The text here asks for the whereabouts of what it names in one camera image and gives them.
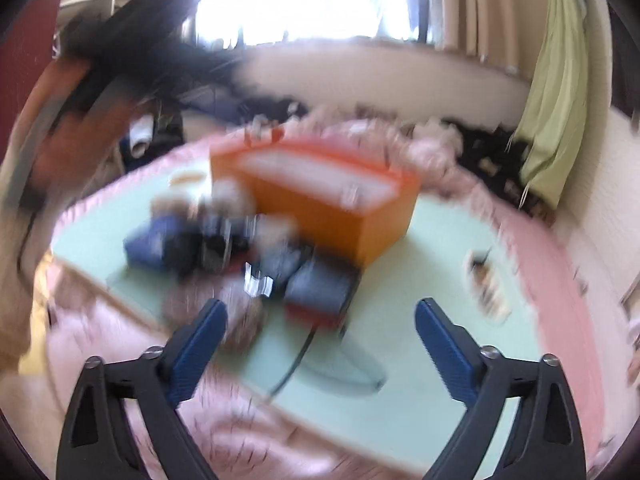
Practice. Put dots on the orange cardboard box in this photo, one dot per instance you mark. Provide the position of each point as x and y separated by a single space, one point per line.
325 210

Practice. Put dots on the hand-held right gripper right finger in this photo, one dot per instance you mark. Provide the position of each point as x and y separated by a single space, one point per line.
450 347

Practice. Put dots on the crumpled pink quilt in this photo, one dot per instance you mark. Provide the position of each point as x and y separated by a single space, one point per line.
380 140

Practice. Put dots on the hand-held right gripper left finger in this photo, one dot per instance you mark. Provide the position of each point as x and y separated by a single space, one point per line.
192 350

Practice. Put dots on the pile of black clothes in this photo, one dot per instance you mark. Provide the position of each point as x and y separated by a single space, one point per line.
490 160

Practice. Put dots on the pink floral blanket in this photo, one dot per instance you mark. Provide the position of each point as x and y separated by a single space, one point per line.
100 360

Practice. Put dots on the beige curtain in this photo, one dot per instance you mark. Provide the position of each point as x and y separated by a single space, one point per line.
485 10

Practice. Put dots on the person's left forearm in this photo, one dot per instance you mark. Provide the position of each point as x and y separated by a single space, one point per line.
75 130

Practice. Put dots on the green hanging cloth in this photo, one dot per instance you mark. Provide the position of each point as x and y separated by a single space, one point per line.
560 100

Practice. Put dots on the dark blue and red box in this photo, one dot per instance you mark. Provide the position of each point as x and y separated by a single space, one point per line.
322 290

